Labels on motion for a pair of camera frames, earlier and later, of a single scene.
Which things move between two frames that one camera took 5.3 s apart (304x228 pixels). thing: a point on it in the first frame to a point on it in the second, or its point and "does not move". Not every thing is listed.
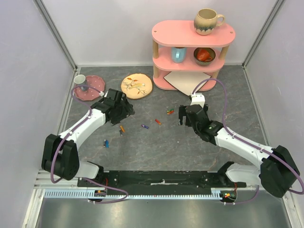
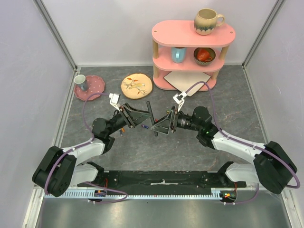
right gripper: [186, 113] to [174, 121]
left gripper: [127, 110] to [134, 120]
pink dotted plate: [93, 81] does not move
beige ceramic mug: [205, 21] does not move
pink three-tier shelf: [178, 48] does not move
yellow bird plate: [137, 86] does not move
